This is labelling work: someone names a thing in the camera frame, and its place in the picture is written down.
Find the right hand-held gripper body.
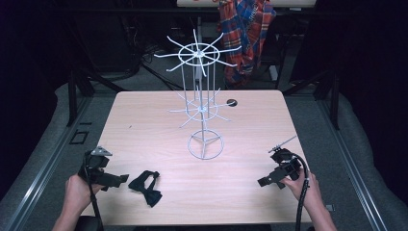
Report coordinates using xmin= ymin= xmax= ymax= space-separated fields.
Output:
xmin=268 ymin=135 xmax=304 ymax=181

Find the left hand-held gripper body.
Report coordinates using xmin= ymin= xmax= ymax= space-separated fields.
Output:
xmin=78 ymin=145 xmax=114 ymax=188

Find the black bow tie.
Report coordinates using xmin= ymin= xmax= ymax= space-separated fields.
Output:
xmin=127 ymin=169 xmax=164 ymax=209

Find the white wire display rack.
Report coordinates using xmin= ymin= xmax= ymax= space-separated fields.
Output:
xmin=153 ymin=28 xmax=242 ymax=161

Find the person's right hand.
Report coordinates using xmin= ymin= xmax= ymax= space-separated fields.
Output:
xmin=279 ymin=168 xmax=320 ymax=210

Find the person's left hand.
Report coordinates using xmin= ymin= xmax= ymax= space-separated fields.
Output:
xmin=64 ymin=173 xmax=107 ymax=214

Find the black metal stand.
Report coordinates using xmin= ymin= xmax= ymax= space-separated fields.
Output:
xmin=65 ymin=68 xmax=126 ymax=128
xmin=282 ymin=68 xmax=342 ymax=131

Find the plaid cloth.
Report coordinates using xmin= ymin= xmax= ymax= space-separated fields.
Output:
xmin=217 ymin=0 xmax=277 ymax=89

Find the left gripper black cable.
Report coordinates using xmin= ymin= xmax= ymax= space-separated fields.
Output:
xmin=82 ymin=153 xmax=105 ymax=231

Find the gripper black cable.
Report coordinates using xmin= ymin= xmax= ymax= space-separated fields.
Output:
xmin=82 ymin=153 xmax=105 ymax=231
xmin=288 ymin=153 xmax=311 ymax=231

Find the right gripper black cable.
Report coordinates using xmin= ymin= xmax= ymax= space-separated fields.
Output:
xmin=288 ymin=153 xmax=311 ymax=231

